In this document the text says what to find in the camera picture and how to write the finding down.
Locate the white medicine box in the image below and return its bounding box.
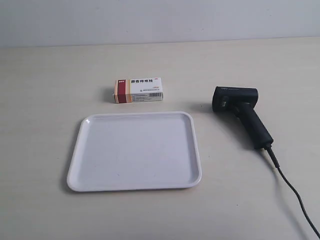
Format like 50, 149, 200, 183
113, 77, 164, 104

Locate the black handheld barcode scanner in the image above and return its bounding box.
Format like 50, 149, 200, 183
212, 86, 274, 150

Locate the white plastic tray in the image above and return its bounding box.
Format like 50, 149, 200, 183
66, 111, 202, 192

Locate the black scanner cable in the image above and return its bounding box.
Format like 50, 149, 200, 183
264, 145, 320, 235

